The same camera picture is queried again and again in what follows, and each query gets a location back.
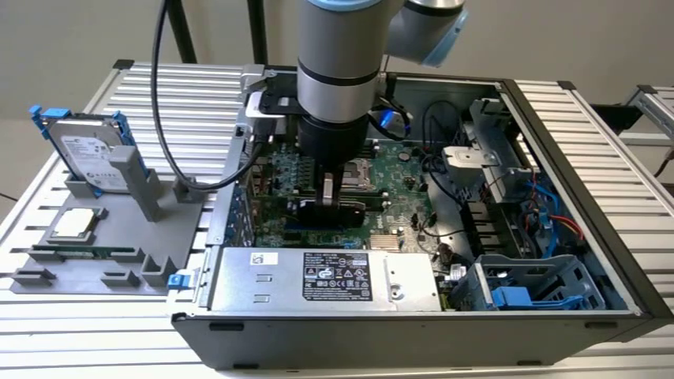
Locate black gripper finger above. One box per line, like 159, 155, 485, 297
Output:
314, 162, 342, 208

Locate metal CPU socket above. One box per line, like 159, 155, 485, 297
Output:
340, 157, 373, 191

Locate green Dell motherboard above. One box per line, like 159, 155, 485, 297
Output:
248, 137, 438, 253

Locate silver finned chipset heatsink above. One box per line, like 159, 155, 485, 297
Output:
368, 235, 405, 252

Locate silver metal drive bay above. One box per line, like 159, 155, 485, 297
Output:
442, 96, 533, 202

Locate silver power supply unit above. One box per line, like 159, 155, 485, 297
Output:
208, 246, 444, 313

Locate black stand pole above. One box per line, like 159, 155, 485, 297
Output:
248, 0, 270, 66
163, 0, 200, 64

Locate open grey PC case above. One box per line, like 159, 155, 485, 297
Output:
166, 62, 674, 372

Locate grey plastic parts rack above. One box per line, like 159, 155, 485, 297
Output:
10, 145, 218, 295

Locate grey metal drive cage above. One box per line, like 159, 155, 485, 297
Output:
450, 252, 608, 313

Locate blue plastic disk caddy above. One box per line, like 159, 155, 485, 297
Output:
492, 286, 584, 312

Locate hard disk in blue carrier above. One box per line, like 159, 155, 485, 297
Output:
29, 103, 137, 198

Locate silver CPU chip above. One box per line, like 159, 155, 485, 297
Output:
55, 208, 105, 238

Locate bare green RAM stick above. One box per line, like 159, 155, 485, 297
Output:
31, 244, 138, 260

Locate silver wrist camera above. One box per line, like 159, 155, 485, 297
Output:
245, 91, 305, 120

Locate black looped wire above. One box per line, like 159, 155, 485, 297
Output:
421, 100, 461, 159

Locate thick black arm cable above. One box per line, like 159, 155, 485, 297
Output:
149, 0, 265, 190

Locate blue data wire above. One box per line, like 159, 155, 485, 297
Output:
524, 179, 565, 257

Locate red wire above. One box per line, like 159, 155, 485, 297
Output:
556, 214, 588, 241

